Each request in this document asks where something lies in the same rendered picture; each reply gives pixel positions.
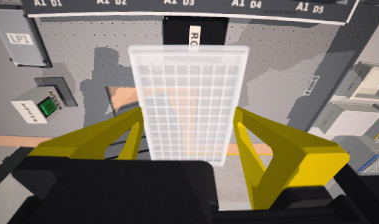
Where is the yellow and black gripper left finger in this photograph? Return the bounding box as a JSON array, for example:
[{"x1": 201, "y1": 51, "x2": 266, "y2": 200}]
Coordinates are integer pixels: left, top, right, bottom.
[{"x1": 26, "y1": 107, "x2": 144, "y2": 160}]

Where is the black flat square pad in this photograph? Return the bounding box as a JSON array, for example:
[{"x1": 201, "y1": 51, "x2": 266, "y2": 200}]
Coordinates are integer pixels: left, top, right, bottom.
[{"x1": 162, "y1": 15, "x2": 229, "y2": 45}]

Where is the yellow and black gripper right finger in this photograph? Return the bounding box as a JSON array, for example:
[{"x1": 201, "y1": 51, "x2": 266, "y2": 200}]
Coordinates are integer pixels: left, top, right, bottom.
[{"x1": 233, "y1": 106, "x2": 350, "y2": 210}]

